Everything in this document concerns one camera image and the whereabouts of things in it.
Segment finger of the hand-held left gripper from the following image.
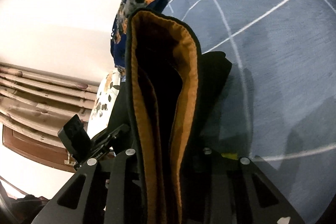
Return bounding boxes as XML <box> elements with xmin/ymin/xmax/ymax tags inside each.
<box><xmin>58</xmin><ymin>114</ymin><xmax>92</xmax><ymax>170</ymax></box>
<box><xmin>91</xmin><ymin>124</ymin><xmax>131</xmax><ymax>159</ymax></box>

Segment brown wooden furniture panel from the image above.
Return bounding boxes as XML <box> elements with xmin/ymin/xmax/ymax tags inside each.
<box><xmin>1</xmin><ymin>126</ymin><xmax>77</xmax><ymax>172</ymax></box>

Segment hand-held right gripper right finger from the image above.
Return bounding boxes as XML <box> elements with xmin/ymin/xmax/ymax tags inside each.
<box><xmin>184</xmin><ymin>148</ymin><xmax>306</xmax><ymax>224</ymax></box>

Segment blue bed sheet white lines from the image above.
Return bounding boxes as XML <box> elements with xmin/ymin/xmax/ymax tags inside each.
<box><xmin>160</xmin><ymin>0</ymin><xmax>336</xmax><ymax>224</ymax></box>

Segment white floral pillow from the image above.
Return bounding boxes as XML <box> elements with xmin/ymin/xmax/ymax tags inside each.
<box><xmin>87</xmin><ymin>69</ymin><xmax>124</xmax><ymax>141</ymax></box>

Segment black pants with orange lining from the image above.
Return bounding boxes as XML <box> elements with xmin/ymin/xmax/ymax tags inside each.
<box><xmin>109</xmin><ymin>10</ymin><xmax>233</xmax><ymax>224</ymax></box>

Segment beige pleated curtain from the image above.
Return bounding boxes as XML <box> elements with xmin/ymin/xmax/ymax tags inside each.
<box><xmin>0</xmin><ymin>63</ymin><xmax>102</xmax><ymax>148</ymax></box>

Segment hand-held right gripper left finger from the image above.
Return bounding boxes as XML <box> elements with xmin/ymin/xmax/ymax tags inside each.
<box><xmin>33</xmin><ymin>149</ymin><xmax>144</xmax><ymax>224</ymax></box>

